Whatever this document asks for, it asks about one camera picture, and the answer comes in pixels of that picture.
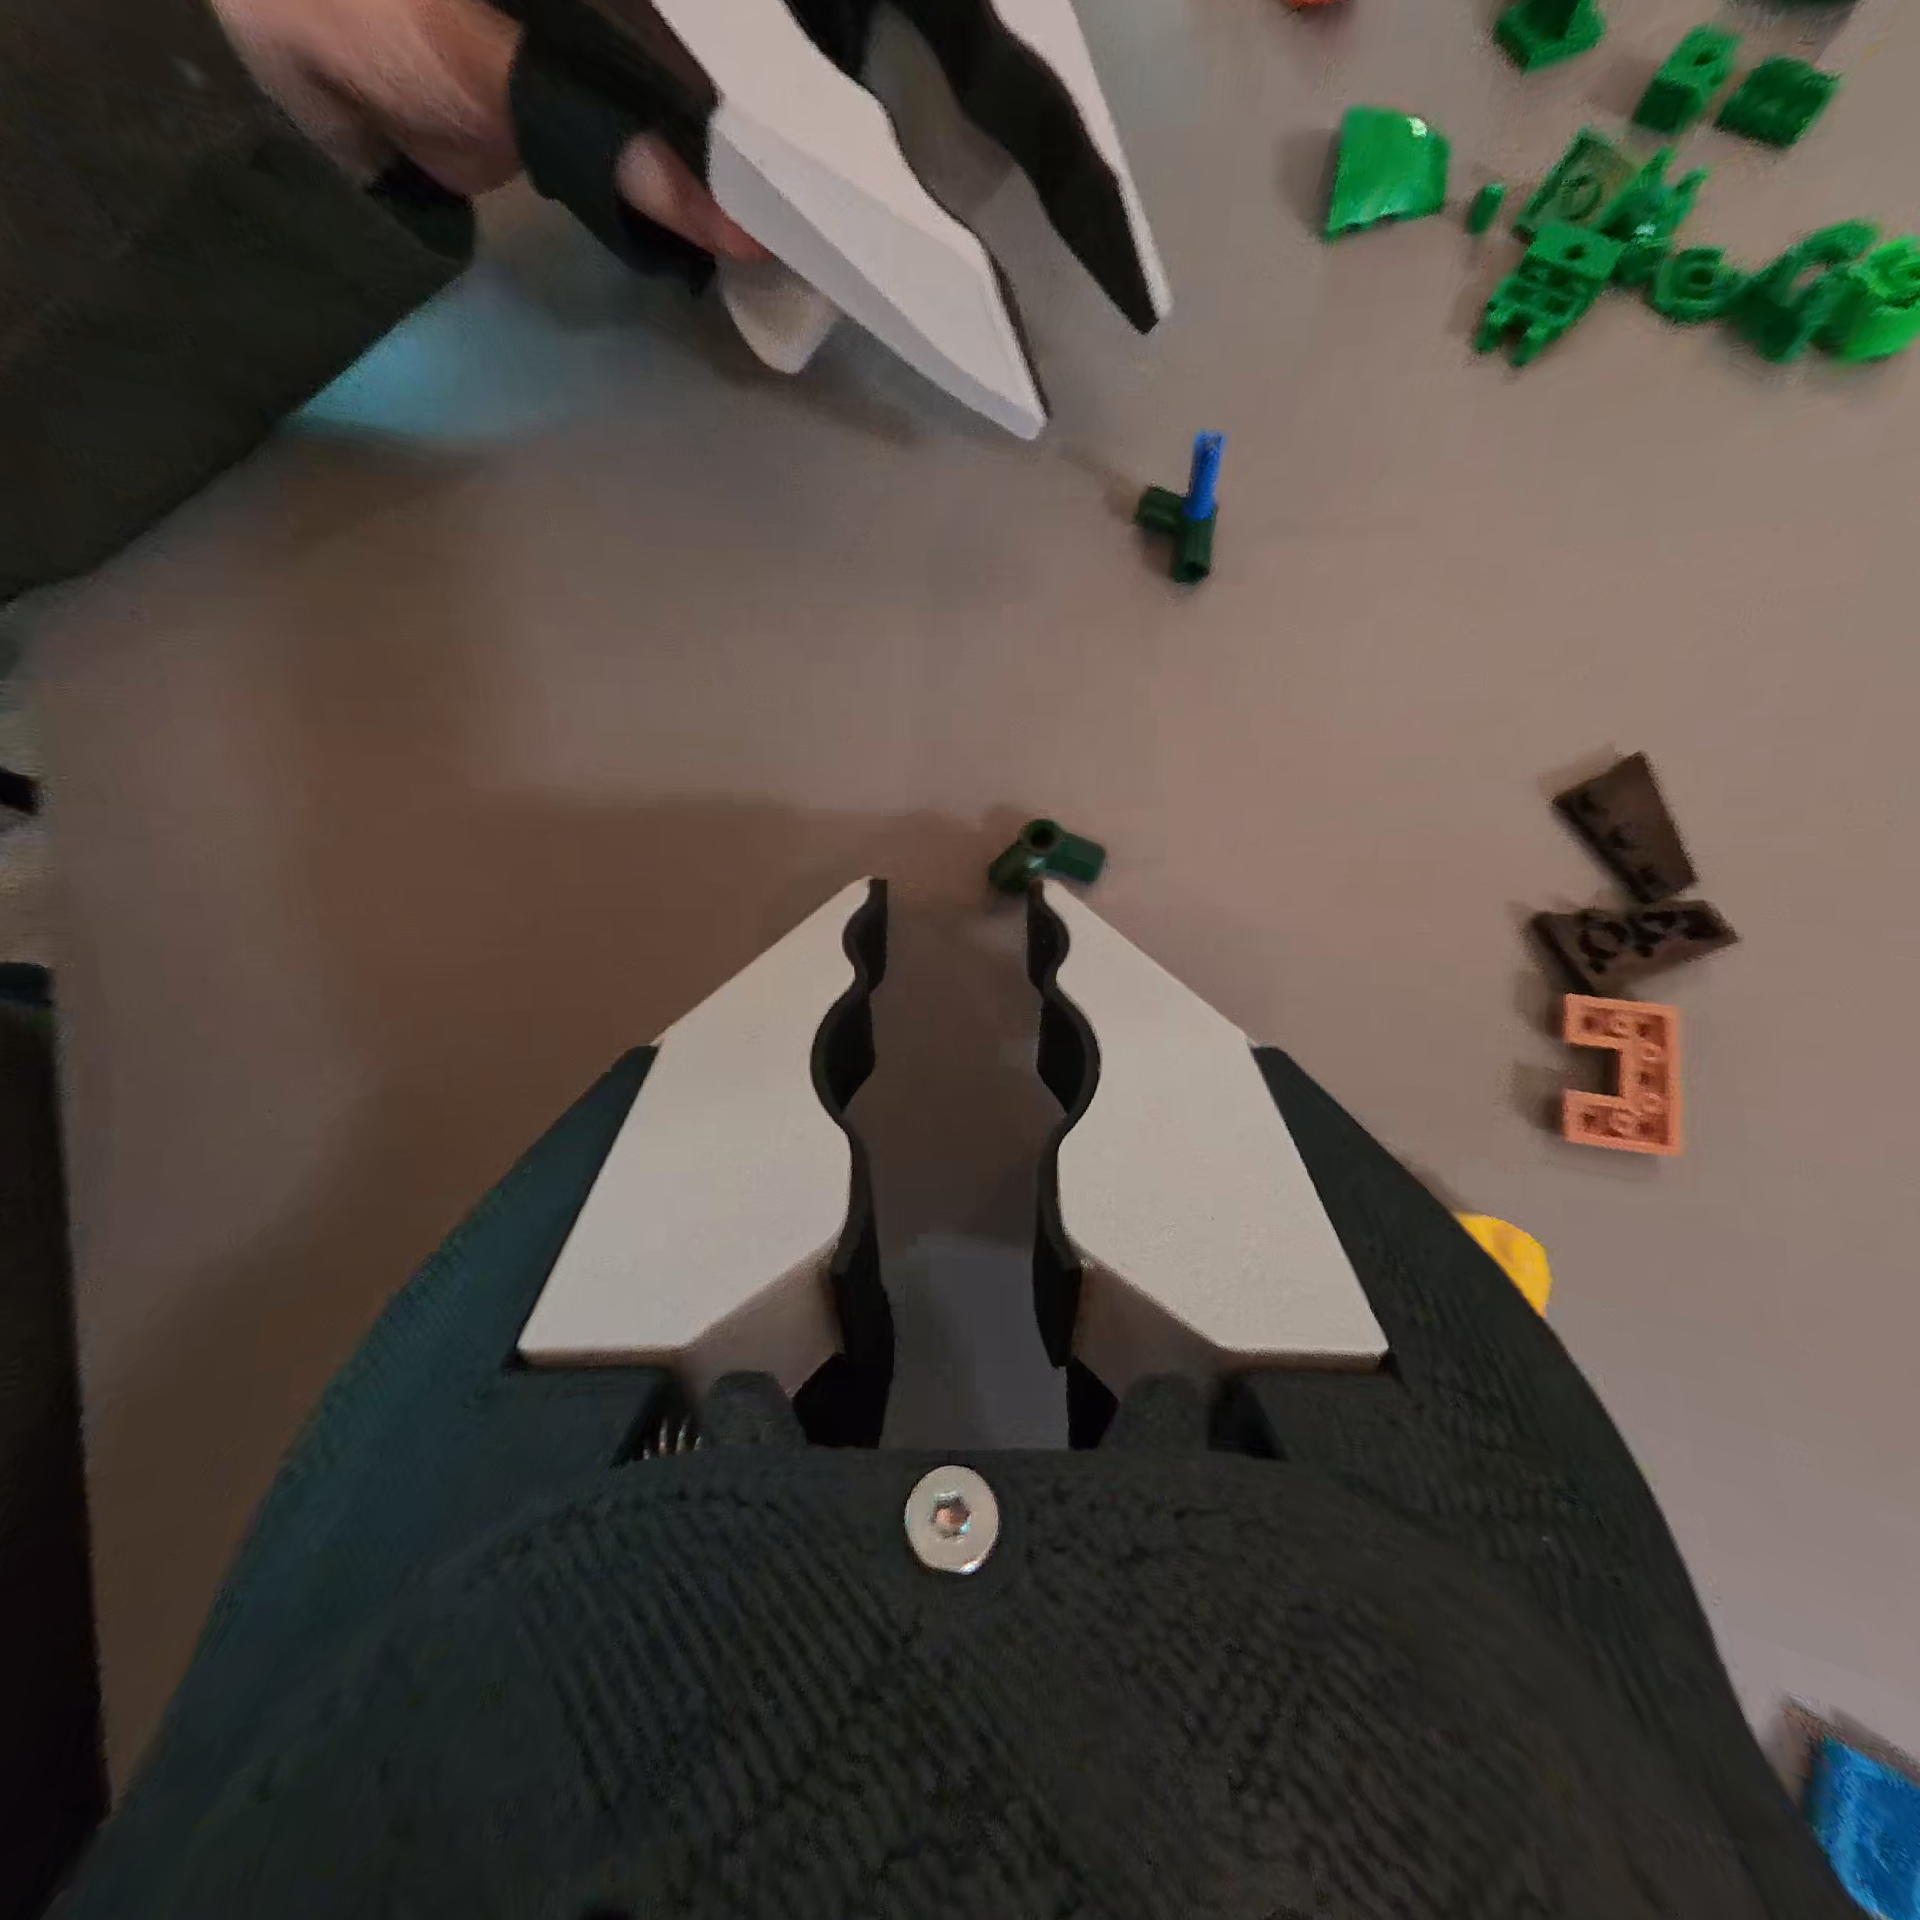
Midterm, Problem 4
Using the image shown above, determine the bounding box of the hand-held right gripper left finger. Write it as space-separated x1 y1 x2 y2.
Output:
518 877 900 1449

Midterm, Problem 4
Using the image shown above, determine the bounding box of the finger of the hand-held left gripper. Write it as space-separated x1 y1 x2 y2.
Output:
779 0 1176 338
651 0 1053 443

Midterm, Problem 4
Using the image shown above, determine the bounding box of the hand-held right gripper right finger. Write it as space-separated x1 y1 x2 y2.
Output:
1024 881 1394 1449

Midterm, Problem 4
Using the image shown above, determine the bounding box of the dark green connector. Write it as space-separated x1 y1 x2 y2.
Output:
987 814 1113 899
1134 483 1225 588

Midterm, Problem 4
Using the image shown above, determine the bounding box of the person's left forearm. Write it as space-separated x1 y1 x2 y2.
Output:
0 0 479 606

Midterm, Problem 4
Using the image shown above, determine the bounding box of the grey desk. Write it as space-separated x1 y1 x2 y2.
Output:
0 0 1920 1920

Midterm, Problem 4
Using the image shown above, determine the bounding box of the person's left hand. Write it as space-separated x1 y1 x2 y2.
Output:
213 0 770 267

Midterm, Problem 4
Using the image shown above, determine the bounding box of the large green slope brick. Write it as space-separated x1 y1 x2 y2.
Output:
1318 103 1456 245

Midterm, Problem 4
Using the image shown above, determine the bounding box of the yellow round brick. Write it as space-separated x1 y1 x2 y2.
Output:
1454 1209 1556 1325

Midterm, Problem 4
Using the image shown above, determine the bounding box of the brown angled plate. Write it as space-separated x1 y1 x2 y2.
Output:
1557 992 1686 1163

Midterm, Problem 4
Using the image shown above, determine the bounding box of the green hinged brick assembly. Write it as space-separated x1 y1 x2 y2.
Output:
1474 127 1715 372

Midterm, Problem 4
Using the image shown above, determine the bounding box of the dark brown wedge plate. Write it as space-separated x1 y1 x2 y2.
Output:
1526 896 1745 994
1548 750 1706 904

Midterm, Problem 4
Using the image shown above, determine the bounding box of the green cross hole brick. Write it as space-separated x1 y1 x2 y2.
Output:
1629 23 1748 137

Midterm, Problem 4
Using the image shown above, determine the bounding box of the green studded brick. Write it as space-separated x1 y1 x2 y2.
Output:
1715 55 1849 154

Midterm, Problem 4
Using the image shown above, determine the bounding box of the person's torso in dark sweater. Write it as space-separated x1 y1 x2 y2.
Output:
0 959 114 1920

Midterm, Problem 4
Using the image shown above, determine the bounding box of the blue ribbed plastic piece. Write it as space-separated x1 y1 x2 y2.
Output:
1791 1701 1920 1920

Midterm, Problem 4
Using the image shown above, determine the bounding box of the green stepped bracket brick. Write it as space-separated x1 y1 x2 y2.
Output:
1490 0 1613 79

